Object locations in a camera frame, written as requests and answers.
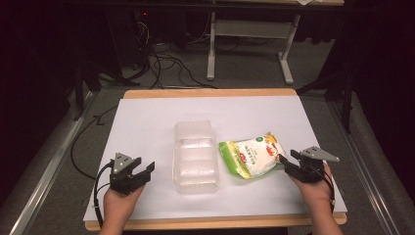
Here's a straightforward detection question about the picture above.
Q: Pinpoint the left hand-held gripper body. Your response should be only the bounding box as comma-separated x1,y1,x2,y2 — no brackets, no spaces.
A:
109,152,153,197

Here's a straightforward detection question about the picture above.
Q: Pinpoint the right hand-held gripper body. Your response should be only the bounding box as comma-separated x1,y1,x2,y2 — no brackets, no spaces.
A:
283,146,341,184

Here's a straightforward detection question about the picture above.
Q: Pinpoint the white and green snack bag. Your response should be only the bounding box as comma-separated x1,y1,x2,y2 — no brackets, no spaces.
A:
218,131,288,180

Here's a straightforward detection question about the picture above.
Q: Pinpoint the clear plastic container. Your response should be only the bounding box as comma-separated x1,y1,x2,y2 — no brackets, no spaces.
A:
171,119,221,195

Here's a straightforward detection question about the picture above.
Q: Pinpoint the person's right hand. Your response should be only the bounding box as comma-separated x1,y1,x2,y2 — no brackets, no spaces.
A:
288,162,335,208

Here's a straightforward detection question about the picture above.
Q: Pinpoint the person's left hand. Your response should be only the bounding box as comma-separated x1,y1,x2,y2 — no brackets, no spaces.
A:
103,185,146,227

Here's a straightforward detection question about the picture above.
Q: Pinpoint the white table mat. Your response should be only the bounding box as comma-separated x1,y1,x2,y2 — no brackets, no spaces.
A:
82,95,347,223

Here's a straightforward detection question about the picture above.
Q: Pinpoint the black tripod stand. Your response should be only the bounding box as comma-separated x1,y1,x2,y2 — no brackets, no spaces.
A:
296,70,356,134
71,60,103,122

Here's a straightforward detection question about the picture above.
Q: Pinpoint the wooden table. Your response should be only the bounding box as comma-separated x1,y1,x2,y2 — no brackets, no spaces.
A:
83,87,348,232

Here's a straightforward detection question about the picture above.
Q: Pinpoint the dark computer tower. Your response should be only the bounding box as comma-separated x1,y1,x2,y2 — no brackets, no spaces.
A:
106,9,150,71

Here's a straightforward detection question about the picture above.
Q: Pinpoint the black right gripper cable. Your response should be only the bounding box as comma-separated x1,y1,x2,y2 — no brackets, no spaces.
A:
322,167,337,213

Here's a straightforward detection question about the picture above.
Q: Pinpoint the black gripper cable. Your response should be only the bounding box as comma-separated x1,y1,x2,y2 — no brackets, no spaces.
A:
92,162,115,228
322,167,337,213

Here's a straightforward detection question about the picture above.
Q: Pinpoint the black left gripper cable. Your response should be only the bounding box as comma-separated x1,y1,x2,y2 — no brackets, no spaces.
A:
92,162,115,228

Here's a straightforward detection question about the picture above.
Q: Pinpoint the aluminium floor rail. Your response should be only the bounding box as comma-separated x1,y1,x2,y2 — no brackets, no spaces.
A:
9,90,96,235
327,100,403,235

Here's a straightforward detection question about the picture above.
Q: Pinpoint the black floor cable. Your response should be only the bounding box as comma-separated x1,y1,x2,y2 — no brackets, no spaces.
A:
69,104,119,181

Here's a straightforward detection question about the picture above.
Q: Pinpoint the tangle of black cables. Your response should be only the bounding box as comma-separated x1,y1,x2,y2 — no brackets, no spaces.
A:
130,19,218,90

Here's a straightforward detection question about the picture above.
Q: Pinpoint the white metal desk frame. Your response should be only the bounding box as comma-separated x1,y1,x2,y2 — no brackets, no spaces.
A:
206,12,301,86

